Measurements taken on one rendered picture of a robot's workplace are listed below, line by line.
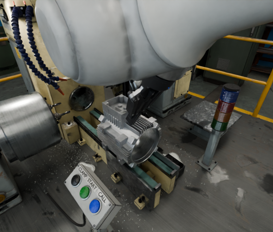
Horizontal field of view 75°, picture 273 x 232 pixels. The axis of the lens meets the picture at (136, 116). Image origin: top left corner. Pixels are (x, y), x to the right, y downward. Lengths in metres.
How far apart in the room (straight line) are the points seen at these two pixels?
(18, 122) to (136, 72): 0.63
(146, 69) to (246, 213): 0.79
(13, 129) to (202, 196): 0.77
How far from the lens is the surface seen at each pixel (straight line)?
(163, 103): 1.16
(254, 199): 0.94
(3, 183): 0.84
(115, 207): 0.49
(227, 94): 0.73
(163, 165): 0.76
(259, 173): 1.05
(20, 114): 0.76
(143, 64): 0.16
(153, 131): 0.74
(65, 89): 0.98
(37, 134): 0.76
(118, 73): 0.16
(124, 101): 0.76
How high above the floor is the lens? 1.50
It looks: 35 degrees down
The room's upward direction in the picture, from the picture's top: straight up
